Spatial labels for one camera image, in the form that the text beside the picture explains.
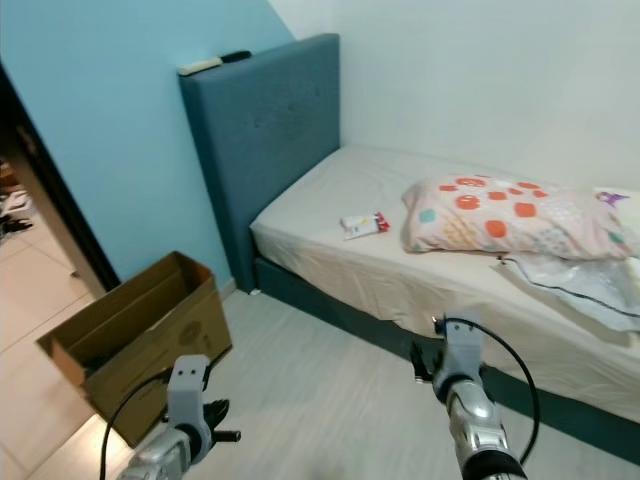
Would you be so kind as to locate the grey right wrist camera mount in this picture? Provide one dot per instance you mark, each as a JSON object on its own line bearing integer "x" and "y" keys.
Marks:
{"x": 460, "y": 345}

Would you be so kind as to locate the cream cartoon print blanket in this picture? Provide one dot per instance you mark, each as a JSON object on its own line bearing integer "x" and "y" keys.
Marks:
{"x": 622, "y": 210}

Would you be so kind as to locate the brown cardboard box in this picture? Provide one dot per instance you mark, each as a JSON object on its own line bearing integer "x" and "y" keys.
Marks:
{"x": 160, "y": 360}

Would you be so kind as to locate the dark door frame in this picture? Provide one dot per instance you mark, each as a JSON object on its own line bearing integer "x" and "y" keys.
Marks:
{"x": 60, "y": 220}

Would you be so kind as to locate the pink pillow with orange spots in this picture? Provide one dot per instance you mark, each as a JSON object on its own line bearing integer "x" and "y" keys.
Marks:
{"x": 510, "y": 225}

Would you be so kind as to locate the blue upholstered bed headboard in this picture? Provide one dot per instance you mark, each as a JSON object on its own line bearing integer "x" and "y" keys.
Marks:
{"x": 260, "y": 125}

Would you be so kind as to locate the mattress with cream sheet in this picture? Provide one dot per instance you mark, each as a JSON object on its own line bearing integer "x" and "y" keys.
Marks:
{"x": 310, "y": 210}

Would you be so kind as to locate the dark blue bed base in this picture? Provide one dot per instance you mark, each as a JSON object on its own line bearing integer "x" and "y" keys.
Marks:
{"x": 340, "y": 310}

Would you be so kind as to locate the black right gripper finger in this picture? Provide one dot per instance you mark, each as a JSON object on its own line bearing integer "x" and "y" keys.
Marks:
{"x": 420, "y": 362}

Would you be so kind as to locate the clear plastic zipper bag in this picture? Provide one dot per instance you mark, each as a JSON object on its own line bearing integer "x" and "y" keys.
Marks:
{"x": 580, "y": 285}

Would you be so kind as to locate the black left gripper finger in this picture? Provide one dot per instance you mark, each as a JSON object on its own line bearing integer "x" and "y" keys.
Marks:
{"x": 228, "y": 436}

